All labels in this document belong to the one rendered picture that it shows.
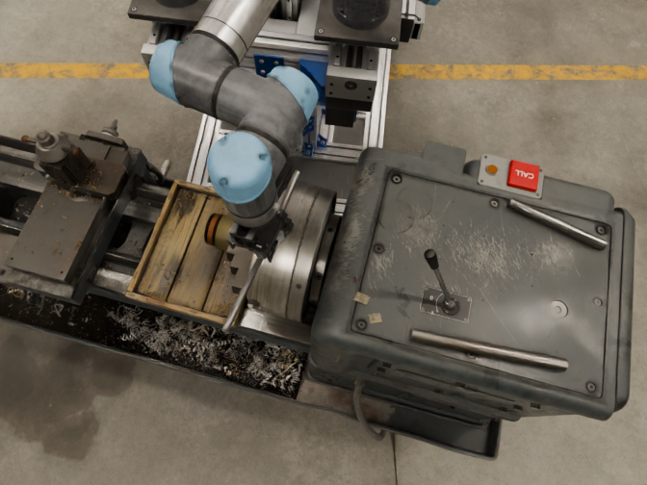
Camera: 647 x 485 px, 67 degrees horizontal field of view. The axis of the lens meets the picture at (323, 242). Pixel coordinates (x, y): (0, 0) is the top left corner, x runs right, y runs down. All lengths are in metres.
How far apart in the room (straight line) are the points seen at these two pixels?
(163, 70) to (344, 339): 0.54
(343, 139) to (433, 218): 1.36
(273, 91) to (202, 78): 0.09
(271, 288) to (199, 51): 0.51
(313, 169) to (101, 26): 1.59
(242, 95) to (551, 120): 2.42
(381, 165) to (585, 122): 2.08
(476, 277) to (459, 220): 0.12
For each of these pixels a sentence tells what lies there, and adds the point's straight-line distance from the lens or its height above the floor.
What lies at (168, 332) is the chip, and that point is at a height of 0.58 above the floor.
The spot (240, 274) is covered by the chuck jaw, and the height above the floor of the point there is 1.12.
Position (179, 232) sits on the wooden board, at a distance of 1.41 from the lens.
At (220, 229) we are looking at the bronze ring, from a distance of 1.13.
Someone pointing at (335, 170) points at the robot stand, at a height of 0.21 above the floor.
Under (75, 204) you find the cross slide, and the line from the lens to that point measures 1.44.
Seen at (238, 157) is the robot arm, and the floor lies 1.65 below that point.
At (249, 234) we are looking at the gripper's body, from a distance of 0.71.
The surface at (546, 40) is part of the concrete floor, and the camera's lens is 3.28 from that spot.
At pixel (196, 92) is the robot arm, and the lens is 0.68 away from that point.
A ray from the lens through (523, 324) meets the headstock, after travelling 0.99.
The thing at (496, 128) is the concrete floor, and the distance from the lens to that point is 2.78.
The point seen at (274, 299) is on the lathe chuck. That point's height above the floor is 1.15.
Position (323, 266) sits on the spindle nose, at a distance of 1.02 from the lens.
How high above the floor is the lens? 2.14
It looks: 69 degrees down
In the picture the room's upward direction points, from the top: 4 degrees clockwise
